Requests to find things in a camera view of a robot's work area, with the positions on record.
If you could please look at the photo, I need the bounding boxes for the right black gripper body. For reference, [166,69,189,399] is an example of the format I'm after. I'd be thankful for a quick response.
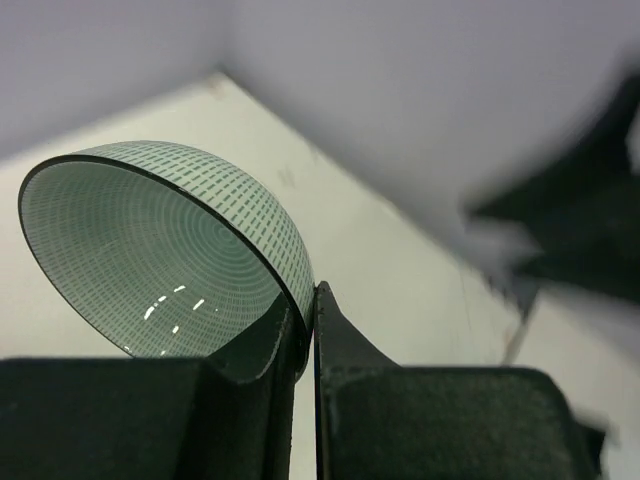
[465,66,639,303]

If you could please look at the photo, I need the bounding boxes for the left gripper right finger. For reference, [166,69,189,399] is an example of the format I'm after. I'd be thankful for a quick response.
[314,283,605,480]

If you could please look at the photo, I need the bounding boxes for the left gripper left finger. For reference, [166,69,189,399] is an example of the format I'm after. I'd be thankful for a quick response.
[1,297,297,479]

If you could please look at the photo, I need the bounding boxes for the pale green bowl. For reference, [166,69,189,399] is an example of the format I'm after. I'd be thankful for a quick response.
[18,140,315,365]

